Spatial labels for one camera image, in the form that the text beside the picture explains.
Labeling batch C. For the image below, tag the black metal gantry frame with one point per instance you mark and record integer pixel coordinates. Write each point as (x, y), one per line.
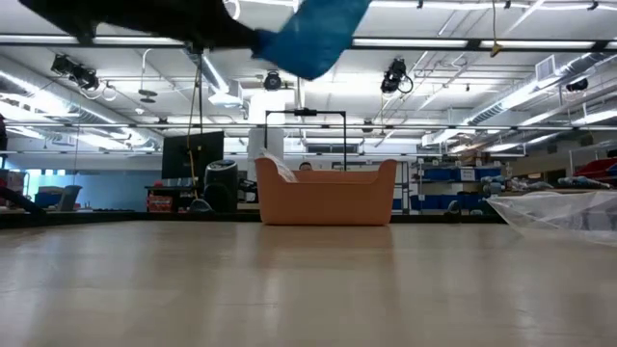
(306, 112)

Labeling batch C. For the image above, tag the black monitor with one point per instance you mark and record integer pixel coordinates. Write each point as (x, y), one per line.
(178, 154)

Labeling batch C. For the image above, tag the orange plastic bin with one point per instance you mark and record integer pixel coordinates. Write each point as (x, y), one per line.
(328, 202)

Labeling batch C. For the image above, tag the black overhead camera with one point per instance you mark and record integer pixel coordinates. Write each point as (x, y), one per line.
(393, 79)
(77, 73)
(272, 82)

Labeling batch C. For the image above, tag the black metal table frame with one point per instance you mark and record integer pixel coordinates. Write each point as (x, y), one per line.
(96, 218)

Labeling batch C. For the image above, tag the clear zip bag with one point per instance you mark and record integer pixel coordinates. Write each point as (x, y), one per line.
(564, 217)

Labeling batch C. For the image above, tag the person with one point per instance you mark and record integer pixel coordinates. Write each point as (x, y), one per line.
(305, 167)

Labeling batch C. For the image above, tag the red storage bins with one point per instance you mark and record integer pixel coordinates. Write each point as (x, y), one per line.
(595, 168)

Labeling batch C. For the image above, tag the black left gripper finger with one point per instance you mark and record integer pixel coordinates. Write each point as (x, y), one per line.
(207, 26)

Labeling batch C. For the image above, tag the blue storage bin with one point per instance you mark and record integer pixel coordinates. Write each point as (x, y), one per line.
(45, 200)

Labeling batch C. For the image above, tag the grey chair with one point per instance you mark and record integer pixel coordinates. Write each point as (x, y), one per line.
(70, 197)

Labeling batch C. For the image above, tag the red box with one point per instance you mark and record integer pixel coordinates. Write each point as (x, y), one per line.
(159, 205)

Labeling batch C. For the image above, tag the shelf with blue bins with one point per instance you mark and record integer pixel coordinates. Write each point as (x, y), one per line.
(434, 202)

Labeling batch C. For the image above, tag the blue elastic bandage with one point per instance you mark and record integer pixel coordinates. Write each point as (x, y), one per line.
(313, 34)

